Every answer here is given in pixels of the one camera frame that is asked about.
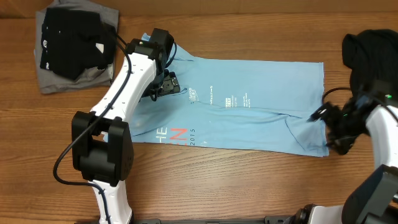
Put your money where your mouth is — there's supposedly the crumpled black shirt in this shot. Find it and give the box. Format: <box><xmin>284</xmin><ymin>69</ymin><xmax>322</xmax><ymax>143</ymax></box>
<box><xmin>342</xmin><ymin>29</ymin><xmax>397</xmax><ymax>93</ymax></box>

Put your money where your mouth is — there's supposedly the folded grey garment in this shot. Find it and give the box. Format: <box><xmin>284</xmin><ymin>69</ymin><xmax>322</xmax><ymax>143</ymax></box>
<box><xmin>34</xmin><ymin>0</ymin><xmax>119</xmax><ymax>94</ymax></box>

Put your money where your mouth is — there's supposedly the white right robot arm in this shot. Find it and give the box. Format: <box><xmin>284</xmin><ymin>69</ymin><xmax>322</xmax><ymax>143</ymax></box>
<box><xmin>285</xmin><ymin>80</ymin><xmax>397</xmax><ymax>224</ymax></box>

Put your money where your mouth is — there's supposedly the light blue printed t-shirt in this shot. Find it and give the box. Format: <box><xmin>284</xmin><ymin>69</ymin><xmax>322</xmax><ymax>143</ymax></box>
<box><xmin>104</xmin><ymin>32</ymin><xmax>330</xmax><ymax>158</ymax></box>

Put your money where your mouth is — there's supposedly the folded black garment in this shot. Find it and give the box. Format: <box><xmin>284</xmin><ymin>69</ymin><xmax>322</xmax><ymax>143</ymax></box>
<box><xmin>40</xmin><ymin>7</ymin><xmax>116</xmax><ymax>80</ymax></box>

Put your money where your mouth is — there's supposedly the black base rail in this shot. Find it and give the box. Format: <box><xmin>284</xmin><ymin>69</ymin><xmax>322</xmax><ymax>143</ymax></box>
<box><xmin>131</xmin><ymin>215</ymin><xmax>292</xmax><ymax>224</ymax></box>

